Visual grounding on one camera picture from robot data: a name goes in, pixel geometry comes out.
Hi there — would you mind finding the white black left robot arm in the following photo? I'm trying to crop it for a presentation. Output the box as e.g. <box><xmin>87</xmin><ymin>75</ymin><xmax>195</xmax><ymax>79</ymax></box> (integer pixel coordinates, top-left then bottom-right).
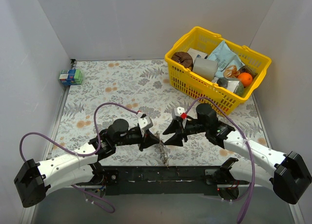
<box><xmin>14</xmin><ymin>117</ymin><xmax>160</xmax><ymax>207</ymax></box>

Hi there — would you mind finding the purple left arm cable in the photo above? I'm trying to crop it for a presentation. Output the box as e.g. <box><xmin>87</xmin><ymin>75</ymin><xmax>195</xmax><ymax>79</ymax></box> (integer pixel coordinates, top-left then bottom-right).
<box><xmin>19</xmin><ymin>102</ymin><xmax>142</xmax><ymax>214</ymax></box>

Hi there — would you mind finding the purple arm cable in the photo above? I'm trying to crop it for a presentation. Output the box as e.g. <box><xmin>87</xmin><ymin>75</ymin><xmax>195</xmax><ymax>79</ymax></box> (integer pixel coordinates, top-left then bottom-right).
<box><xmin>19</xmin><ymin>102</ymin><xmax>142</xmax><ymax>214</ymax></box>
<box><xmin>185</xmin><ymin>96</ymin><xmax>256</xmax><ymax>224</ymax></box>

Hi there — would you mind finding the white box in basket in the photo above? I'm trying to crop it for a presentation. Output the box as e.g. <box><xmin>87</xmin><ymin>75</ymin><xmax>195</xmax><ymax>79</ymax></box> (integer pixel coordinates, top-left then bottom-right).
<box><xmin>187</xmin><ymin>48</ymin><xmax>208</xmax><ymax>61</ymax></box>

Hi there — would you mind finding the green speckled package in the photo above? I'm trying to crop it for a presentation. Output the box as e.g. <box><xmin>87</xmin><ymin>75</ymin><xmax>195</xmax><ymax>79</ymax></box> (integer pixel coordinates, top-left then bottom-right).
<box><xmin>227</xmin><ymin>80</ymin><xmax>244</xmax><ymax>96</ymax></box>

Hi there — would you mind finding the blue green sponge pack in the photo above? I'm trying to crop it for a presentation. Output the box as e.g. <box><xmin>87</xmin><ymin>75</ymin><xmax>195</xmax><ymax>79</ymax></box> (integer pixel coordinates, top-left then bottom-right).
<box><xmin>59</xmin><ymin>69</ymin><xmax>83</xmax><ymax>86</ymax></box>

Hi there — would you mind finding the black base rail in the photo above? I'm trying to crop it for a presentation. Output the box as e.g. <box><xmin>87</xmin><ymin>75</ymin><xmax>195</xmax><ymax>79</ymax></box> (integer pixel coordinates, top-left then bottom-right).
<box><xmin>97</xmin><ymin>164</ymin><xmax>247</xmax><ymax>197</ymax></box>

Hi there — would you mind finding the orange fruit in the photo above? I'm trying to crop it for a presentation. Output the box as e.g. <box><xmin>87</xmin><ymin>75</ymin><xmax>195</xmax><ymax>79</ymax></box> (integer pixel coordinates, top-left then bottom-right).
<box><xmin>238</xmin><ymin>73</ymin><xmax>253</xmax><ymax>87</ymax></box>

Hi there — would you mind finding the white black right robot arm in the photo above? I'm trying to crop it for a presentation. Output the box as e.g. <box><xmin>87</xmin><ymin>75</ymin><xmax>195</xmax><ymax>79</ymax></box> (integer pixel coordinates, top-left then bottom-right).
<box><xmin>163</xmin><ymin>103</ymin><xmax>312</xmax><ymax>205</ymax></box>

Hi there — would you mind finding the yellow plastic basket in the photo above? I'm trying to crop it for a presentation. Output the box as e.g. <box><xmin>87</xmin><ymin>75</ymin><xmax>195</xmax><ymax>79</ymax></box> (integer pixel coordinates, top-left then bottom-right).
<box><xmin>165</xmin><ymin>26</ymin><xmax>272</xmax><ymax>113</ymax></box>

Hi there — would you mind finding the floral table mat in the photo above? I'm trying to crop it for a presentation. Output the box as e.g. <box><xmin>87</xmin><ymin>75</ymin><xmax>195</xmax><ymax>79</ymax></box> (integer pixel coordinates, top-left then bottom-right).
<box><xmin>50</xmin><ymin>59</ymin><xmax>275</xmax><ymax>167</ymax></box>

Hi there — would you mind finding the brown round package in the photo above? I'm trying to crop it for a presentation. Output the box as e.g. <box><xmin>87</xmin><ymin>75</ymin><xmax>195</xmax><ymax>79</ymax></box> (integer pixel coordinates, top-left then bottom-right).
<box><xmin>171</xmin><ymin>52</ymin><xmax>193</xmax><ymax>69</ymax></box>

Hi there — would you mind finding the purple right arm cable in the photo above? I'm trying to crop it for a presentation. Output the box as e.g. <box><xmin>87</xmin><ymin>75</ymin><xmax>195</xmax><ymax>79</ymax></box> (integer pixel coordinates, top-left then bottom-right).
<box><xmin>185</xmin><ymin>96</ymin><xmax>256</xmax><ymax>224</ymax></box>

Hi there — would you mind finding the steel disc with keyrings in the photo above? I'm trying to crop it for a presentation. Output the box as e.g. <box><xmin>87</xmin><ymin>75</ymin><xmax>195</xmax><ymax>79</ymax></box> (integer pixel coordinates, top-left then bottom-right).
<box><xmin>155</xmin><ymin>131</ymin><xmax>169</xmax><ymax>167</ymax></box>

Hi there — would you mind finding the white cylinder container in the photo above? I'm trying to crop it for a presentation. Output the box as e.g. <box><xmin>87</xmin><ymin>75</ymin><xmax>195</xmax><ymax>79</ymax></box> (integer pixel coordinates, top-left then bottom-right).
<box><xmin>193</xmin><ymin>57</ymin><xmax>218</xmax><ymax>81</ymax></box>

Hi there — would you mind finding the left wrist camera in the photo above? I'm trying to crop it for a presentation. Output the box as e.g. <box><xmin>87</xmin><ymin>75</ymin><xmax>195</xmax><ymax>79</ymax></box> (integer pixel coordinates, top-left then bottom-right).
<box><xmin>137</xmin><ymin>112</ymin><xmax>153</xmax><ymax>131</ymax></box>

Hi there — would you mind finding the light blue chips bag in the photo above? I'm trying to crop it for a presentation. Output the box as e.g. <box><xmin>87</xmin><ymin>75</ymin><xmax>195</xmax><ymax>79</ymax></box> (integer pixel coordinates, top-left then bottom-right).
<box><xmin>207</xmin><ymin>40</ymin><xmax>245</xmax><ymax>78</ymax></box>

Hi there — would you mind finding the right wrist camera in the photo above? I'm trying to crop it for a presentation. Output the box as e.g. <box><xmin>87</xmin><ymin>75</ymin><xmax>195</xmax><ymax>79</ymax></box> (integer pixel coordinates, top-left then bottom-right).
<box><xmin>171</xmin><ymin>107</ymin><xmax>187</xmax><ymax>127</ymax></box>

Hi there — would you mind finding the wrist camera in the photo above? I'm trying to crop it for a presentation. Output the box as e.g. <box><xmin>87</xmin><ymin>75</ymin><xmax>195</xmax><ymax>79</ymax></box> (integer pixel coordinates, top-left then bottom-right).
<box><xmin>137</xmin><ymin>112</ymin><xmax>153</xmax><ymax>131</ymax></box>
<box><xmin>171</xmin><ymin>107</ymin><xmax>187</xmax><ymax>127</ymax></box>

